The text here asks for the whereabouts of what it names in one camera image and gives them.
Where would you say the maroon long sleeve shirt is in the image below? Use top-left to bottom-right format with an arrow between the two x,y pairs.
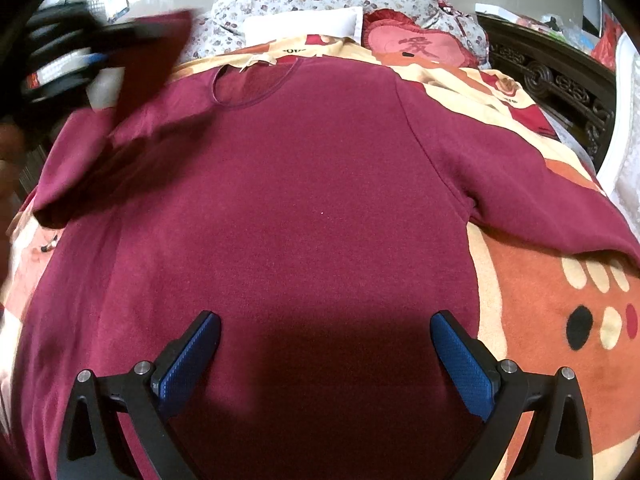
8,8 -> 640,480

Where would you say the person's left hand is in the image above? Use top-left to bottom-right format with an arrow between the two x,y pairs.
0,122 -> 25,282

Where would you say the orange cream red blanket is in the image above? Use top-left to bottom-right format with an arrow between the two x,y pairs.
0,32 -> 640,480

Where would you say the white pillow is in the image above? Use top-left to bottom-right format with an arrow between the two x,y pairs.
240,6 -> 363,46

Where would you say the red heart cushion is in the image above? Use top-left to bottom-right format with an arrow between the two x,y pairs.
362,9 -> 480,68

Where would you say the dark wooden headboard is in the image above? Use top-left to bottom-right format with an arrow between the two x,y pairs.
477,13 -> 616,168

